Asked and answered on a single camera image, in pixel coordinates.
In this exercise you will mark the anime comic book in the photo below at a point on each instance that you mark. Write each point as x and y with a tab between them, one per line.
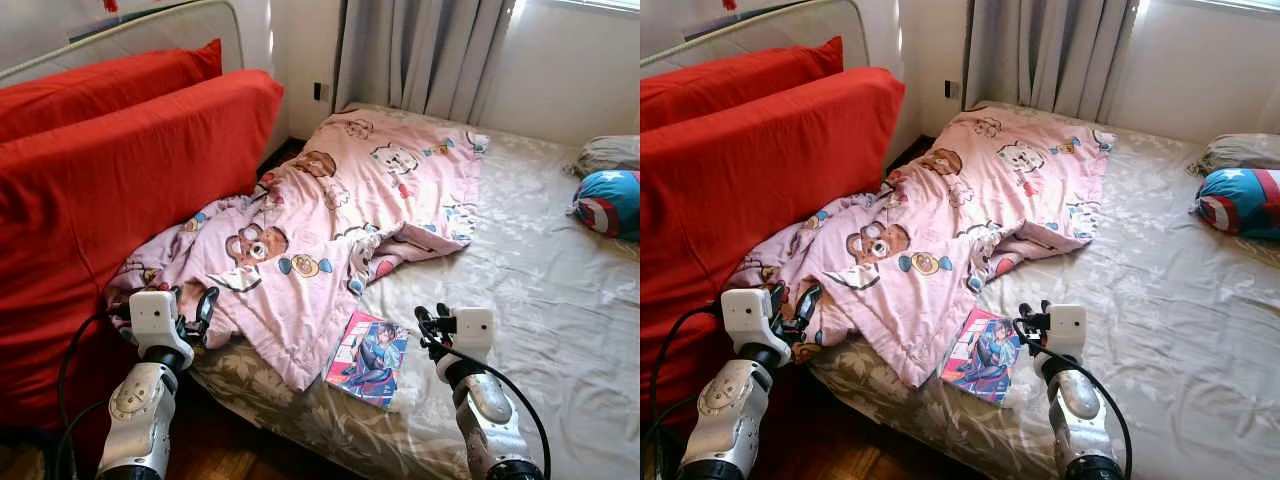
982	355
368	358

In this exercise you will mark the beige floral bed sheet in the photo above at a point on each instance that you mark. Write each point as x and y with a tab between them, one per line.
540	300
1170	300

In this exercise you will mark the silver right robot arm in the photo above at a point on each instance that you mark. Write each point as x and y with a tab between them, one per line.
490	410
1078	405

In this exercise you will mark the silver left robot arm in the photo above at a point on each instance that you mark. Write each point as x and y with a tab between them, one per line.
143	410
730	410

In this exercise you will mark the large red pillow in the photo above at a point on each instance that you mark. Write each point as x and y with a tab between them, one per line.
740	190
120	190

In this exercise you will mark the pink cartoon bear blanket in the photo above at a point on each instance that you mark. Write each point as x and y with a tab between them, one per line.
330	200
950	200

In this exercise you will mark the Captain America bolster pillow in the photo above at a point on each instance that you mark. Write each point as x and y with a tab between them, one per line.
1240	203
612	205

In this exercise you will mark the small red pillow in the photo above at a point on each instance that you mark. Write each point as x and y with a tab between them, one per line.
100	90
730	85

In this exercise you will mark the beige floral pillow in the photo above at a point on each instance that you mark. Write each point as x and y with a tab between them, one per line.
612	152
1240	150

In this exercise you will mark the grey-green upright mattress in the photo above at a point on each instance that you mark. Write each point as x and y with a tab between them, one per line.
810	35
185	40

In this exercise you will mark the grey curtain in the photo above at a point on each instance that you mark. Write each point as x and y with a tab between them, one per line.
1050	50
420	50

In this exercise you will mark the bright window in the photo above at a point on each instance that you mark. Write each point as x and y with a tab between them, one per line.
600	4
1240	4

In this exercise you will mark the black wall socket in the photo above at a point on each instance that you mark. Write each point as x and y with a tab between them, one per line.
952	89
321	92

